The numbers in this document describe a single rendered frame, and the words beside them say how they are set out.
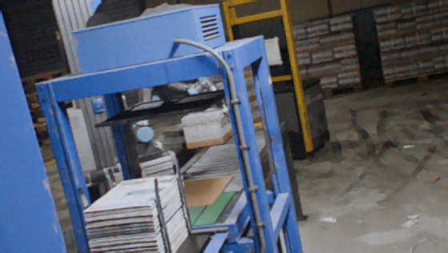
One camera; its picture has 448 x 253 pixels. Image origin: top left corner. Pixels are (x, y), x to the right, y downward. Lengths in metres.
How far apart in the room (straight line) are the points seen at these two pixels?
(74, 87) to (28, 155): 1.89
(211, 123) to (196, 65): 1.70
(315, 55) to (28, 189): 9.33
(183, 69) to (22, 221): 1.75
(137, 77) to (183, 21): 0.32
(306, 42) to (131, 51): 7.51
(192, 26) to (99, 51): 0.46
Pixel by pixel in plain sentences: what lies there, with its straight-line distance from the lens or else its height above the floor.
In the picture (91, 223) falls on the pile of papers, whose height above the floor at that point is 1.01.
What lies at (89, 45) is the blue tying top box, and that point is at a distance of 2.70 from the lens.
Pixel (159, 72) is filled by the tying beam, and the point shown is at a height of 1.51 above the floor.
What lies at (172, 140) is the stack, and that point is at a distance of 4.95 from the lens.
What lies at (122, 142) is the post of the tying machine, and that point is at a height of 1.10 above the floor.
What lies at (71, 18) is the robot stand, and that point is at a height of 1.88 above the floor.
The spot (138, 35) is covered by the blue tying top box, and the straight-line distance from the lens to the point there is 2.60.
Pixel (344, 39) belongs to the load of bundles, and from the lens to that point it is 9.90.
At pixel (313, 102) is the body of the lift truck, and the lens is 6.46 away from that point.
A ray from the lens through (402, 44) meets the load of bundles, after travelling 9.87.
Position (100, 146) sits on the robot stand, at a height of 0.92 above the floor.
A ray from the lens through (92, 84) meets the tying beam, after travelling 2.60.
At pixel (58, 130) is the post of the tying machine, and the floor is 1.33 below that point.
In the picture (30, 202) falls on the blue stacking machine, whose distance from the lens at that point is 0.76.
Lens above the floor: 1.67
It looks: 11 degrees down
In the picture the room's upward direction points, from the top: 11 degrees counter-clockwise
